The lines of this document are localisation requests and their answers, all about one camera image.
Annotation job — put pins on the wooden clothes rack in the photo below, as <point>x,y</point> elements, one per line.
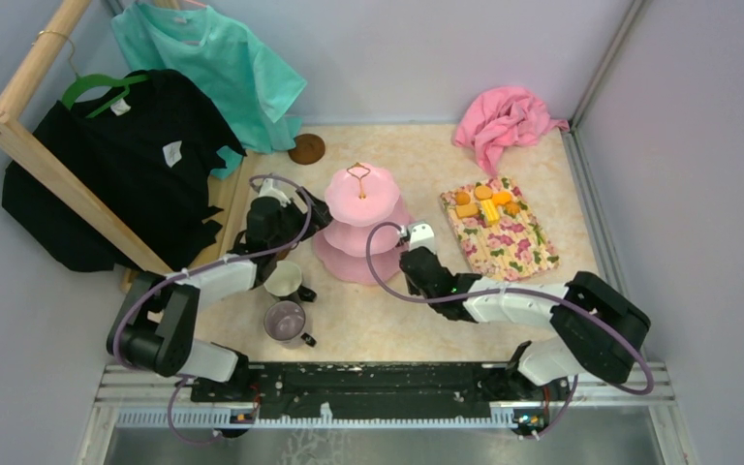
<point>28,152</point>

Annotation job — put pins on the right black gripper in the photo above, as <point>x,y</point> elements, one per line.
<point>411,286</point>

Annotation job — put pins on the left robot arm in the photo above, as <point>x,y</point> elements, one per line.
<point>155,327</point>

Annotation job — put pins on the pink cloth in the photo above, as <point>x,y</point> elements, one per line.
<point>503,117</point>

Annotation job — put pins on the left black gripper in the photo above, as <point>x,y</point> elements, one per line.
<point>320,213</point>

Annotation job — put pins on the brown round coaster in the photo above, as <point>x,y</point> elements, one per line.
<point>309,149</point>

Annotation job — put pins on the pink three-tier cake stand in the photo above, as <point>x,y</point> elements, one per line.
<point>359,198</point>

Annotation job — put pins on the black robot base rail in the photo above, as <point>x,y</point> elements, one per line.
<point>359,391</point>

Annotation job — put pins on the green clothes hanger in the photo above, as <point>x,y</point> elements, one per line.
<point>82,84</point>

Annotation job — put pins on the black t-shirt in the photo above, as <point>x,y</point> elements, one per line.
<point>147,155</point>

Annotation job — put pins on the orange pastry piece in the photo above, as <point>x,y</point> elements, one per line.
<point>468,210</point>

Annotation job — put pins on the teal t-shirt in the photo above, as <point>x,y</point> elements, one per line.
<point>249,83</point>

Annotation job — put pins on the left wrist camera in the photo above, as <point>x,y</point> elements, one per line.
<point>271,188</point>

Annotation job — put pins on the orange round cookie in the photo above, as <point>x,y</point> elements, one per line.
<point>483,192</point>
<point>462,198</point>

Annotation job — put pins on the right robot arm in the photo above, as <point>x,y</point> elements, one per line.
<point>596,329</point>

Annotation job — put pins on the yellow cake piece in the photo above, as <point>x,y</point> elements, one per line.
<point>490,212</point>

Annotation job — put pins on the floral serving tray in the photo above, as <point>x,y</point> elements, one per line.
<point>514,249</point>

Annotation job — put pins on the white mug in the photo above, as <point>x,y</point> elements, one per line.
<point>286,283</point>

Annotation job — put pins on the purple mug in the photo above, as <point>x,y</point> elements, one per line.
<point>286,323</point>

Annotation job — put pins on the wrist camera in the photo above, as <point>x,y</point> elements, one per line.
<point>421,235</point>
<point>271,188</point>

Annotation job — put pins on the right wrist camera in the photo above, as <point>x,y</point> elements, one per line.
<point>421,235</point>

